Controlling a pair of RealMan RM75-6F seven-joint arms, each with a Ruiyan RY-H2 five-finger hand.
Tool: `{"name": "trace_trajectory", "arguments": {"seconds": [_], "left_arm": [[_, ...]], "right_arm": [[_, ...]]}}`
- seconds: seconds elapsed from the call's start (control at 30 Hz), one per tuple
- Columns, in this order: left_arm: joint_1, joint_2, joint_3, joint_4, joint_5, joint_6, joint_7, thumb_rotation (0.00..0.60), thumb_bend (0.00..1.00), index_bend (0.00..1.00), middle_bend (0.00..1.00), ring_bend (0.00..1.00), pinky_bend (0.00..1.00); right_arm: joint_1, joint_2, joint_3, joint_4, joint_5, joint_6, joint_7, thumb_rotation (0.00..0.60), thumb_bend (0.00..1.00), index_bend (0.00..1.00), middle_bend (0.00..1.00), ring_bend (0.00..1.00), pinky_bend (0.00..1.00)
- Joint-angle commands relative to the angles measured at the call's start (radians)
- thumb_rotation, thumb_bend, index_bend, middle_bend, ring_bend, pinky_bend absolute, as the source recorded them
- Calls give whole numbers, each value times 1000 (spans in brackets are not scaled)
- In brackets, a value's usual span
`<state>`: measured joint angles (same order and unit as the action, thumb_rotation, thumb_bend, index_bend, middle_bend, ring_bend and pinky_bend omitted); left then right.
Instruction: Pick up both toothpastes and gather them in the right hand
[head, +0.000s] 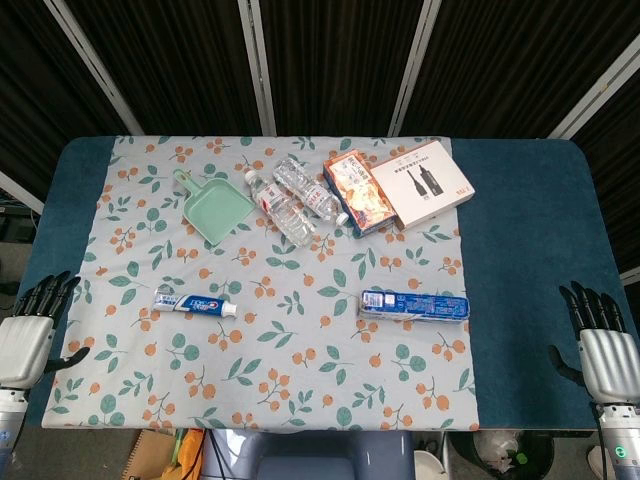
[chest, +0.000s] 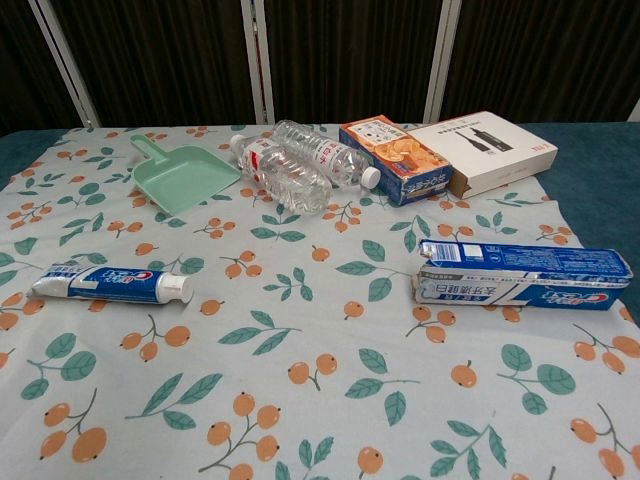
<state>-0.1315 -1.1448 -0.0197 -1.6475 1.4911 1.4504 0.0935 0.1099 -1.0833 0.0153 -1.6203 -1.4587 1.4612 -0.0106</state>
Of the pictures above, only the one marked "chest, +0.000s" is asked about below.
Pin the blue white toothpaste box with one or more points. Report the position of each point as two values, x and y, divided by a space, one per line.
520 280

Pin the blue white toothpaste tube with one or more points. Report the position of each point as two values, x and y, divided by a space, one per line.
115 287

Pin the orange and blue snack box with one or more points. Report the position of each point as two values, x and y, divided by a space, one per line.
400 160

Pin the white cardboard product box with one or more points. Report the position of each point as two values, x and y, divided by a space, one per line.
495 150

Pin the clear bottle with red label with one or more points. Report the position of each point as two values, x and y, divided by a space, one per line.
285 175

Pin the clear ribbed water bottle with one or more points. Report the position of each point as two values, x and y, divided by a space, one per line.
325 152

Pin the floral orange fruit tablecloth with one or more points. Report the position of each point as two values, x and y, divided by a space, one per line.
320 360

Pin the mint green plastic dustpan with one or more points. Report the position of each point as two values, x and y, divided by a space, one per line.
185 180

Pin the white screen frame post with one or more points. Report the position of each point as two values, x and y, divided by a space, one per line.
257 60
70 75
440 60

